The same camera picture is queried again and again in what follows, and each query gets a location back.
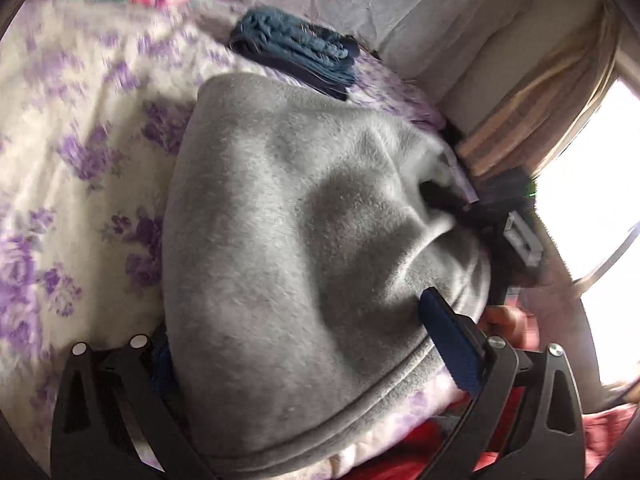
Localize beige checked window curtain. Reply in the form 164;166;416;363
458;4;620;180

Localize red jacket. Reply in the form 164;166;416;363
339;389;640;480

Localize grey fleece pants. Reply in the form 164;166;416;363
162;73;490;479

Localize folded blue denim jeans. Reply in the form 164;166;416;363
229;6;360;88

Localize white lace curtain cover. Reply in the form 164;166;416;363
244;0;527;103

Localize folded dark navy jeans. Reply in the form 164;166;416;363
232;44;348;102

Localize person's right hand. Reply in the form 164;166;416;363
478;306;539;351

